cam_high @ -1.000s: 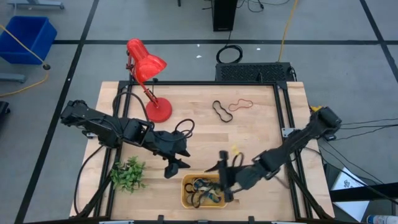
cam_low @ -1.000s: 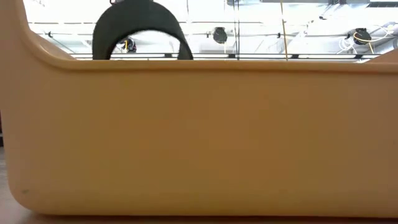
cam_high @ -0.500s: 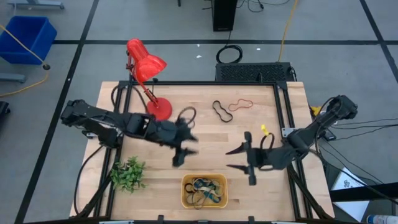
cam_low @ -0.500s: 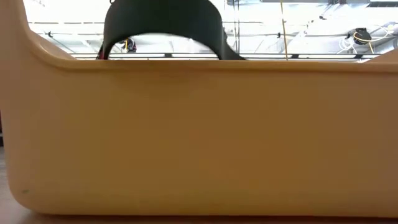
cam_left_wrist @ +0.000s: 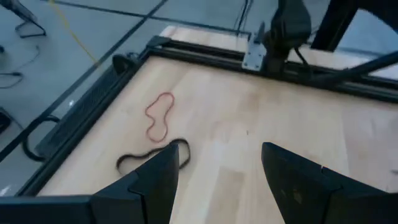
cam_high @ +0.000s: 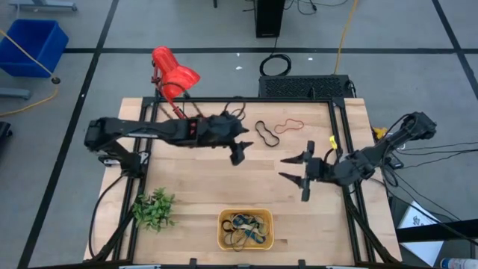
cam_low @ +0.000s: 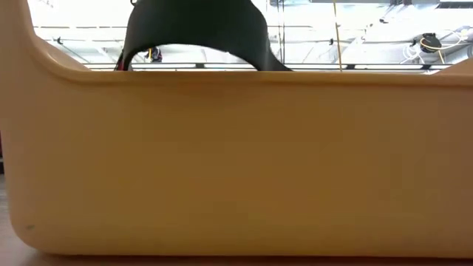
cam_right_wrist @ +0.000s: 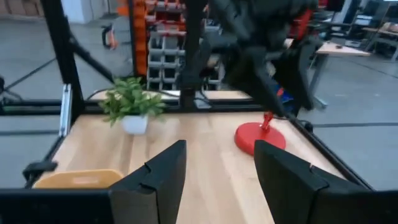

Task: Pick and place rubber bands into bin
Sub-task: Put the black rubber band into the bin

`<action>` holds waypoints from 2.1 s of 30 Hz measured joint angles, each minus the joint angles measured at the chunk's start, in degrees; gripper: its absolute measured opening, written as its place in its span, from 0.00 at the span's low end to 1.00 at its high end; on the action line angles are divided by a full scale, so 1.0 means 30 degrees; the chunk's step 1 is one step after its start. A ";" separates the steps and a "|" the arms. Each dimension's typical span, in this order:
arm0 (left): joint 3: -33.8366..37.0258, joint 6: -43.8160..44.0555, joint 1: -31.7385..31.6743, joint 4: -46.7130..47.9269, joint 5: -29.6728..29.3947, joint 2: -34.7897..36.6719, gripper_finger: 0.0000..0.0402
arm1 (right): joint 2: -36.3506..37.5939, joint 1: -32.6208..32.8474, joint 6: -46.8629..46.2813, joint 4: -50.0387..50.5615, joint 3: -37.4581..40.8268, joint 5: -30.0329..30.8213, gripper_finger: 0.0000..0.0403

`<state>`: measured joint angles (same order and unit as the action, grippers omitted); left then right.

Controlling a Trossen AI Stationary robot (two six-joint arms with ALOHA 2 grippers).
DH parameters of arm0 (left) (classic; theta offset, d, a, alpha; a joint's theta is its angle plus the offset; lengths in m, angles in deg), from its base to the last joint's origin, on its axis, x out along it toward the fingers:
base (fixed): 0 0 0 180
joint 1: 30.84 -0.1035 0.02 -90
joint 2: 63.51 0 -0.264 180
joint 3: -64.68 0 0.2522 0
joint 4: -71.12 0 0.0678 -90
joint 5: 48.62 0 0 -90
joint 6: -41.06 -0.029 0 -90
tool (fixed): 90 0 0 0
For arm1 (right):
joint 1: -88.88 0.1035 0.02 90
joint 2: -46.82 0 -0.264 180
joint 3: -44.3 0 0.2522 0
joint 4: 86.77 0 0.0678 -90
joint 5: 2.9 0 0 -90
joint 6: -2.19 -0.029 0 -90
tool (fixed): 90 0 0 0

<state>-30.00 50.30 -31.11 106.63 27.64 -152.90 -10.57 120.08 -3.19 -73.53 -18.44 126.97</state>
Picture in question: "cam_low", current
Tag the distant colourful object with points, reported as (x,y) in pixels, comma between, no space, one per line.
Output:
(154,54)

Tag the wide black rubber band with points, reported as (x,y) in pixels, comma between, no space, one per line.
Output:
(199,22)

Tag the black aluminium table frame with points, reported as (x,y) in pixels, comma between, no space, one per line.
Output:
(314,66)

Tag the yellow plastic bin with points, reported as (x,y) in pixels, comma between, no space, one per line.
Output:
(236,166)

